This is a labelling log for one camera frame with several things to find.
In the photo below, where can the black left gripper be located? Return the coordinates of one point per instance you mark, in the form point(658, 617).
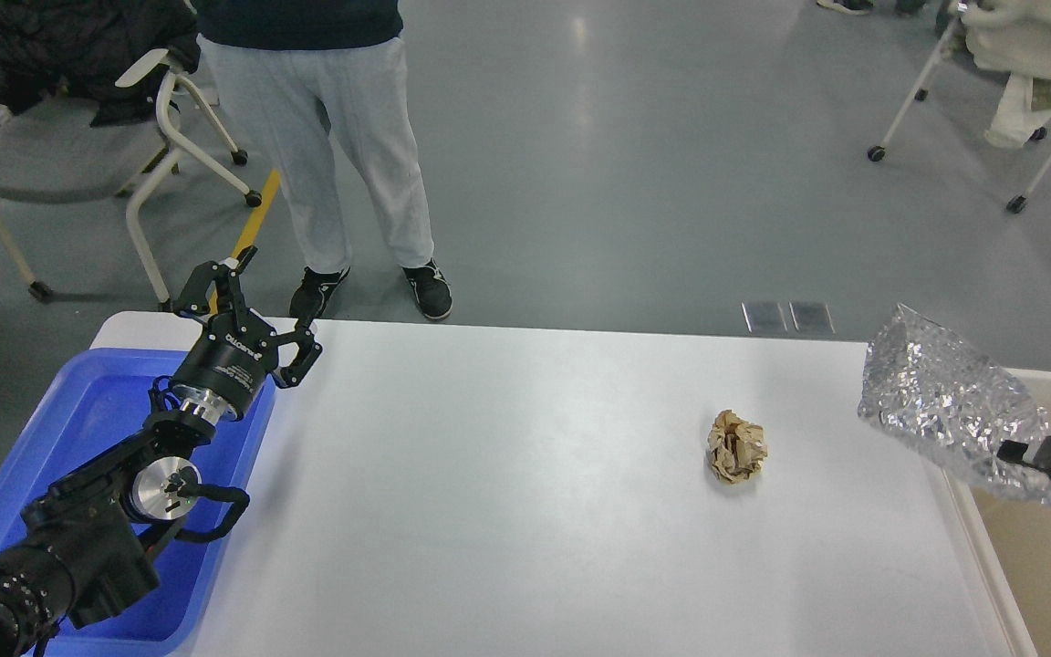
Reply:
point(227, 367)

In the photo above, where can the silver foil bag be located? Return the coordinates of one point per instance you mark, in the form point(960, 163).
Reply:
point(950, 403)

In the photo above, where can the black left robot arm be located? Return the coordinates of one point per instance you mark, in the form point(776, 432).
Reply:
point(93, 537)

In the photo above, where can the person in grey sweatpants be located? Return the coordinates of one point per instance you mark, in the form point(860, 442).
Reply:
point(311, 77)

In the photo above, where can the white chair with casters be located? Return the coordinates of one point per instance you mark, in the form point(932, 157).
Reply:
point(950, 52)

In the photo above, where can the right metal floor plate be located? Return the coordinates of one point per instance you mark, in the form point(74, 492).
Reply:
point(812, 318)

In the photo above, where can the metal floor plate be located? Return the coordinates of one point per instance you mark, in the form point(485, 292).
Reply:
point(764, 318)
point(812, 318)

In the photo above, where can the crumpled brown paper ball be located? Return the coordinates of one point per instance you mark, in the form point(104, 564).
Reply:
point(737, 448)

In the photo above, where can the black jacket on chair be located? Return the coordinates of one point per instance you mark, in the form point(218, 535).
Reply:
point(84, 47)

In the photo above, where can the left metal floor plate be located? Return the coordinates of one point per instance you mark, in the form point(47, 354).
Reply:
point(764, 318)

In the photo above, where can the cream garment on chair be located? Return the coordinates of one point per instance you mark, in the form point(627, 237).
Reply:
point(1014, 37)

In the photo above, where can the walking person's feet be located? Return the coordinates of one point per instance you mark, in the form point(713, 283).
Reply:
point(848, 7)

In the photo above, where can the grey chair with white frame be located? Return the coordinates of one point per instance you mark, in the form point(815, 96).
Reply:
point(53, 154)

